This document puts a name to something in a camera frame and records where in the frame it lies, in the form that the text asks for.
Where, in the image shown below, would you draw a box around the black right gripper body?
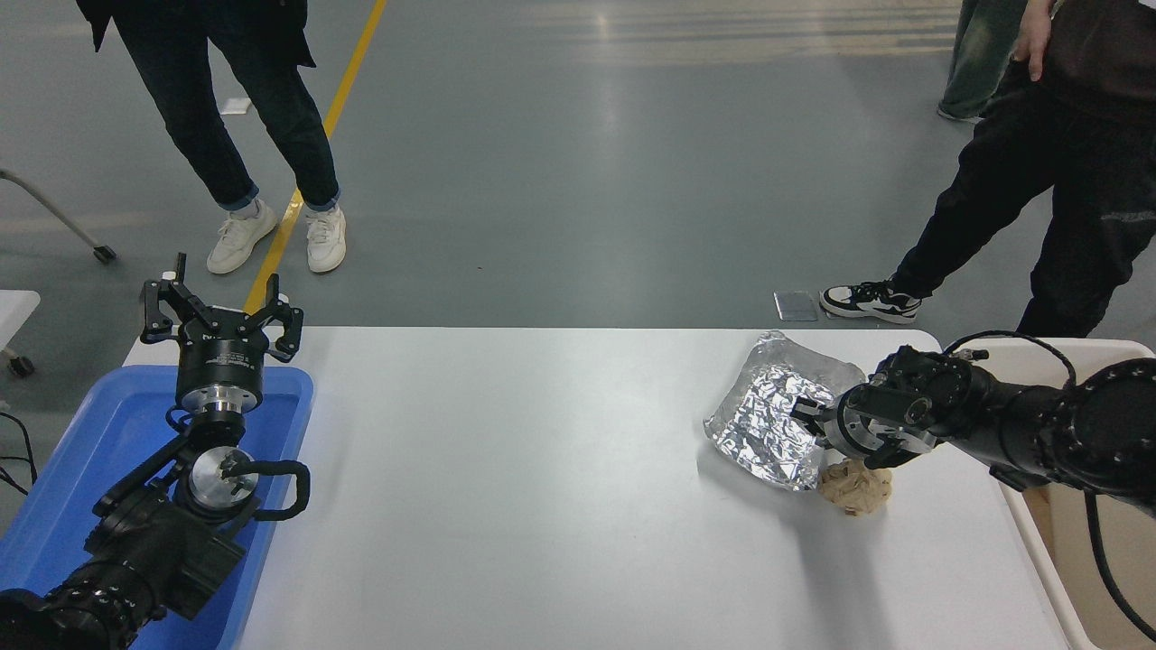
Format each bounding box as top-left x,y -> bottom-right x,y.
816,388 -> 922,470

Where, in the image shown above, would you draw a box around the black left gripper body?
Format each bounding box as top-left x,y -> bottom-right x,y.
177,329 -> 269,396

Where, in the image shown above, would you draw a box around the foil plate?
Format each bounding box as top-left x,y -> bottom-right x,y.
704,330 -> 868,492

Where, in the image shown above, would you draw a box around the person's hand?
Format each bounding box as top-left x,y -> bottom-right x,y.
1013,0 -> 1054,83

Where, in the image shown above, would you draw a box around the crumpled tan paper ball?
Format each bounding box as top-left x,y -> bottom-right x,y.
817,456 -> 894,516

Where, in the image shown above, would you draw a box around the blue plastic tray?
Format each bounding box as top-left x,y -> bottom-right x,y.
0,365 -> 314,650

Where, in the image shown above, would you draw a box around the grey metal leg with caster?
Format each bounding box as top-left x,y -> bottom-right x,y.
0,168 -> 117,265

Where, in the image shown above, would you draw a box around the small white table with caster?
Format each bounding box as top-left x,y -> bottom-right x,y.
0,290 -> 42,378

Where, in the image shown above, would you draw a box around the person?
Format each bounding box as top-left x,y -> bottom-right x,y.
937,0 -> 1030,124
77,0 -> 347,275
819,0 -> 1156,339

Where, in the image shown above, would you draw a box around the large pale bin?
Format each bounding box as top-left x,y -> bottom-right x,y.
944,339 -> 1156,650

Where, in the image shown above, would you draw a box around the black cables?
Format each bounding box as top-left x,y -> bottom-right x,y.
0,411 -> 39,497

